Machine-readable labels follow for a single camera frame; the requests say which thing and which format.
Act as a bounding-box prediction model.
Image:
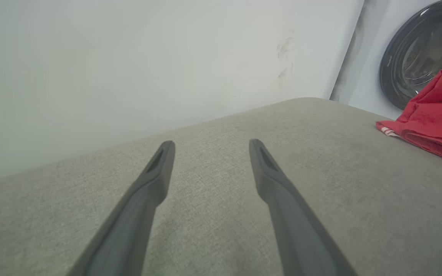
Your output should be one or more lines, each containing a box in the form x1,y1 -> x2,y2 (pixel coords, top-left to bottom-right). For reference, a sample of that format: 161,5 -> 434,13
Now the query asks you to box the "red shirt with white sleeves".
376,66 -> 442,166

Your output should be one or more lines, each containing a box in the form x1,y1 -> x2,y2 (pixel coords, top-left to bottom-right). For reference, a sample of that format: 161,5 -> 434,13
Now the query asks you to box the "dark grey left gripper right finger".
249,139 -> 358,276

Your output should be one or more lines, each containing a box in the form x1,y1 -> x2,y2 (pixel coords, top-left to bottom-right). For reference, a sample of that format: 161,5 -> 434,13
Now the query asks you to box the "dark round washing machine door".
379,0 -> 442,111

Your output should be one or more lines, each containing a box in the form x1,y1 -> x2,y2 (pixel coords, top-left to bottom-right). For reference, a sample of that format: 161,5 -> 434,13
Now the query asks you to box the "white washing machine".
330,0 -> 442,120

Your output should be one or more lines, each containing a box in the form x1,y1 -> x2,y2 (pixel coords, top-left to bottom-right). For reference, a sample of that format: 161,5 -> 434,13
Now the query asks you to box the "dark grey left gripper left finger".
67,140 -> 176,276

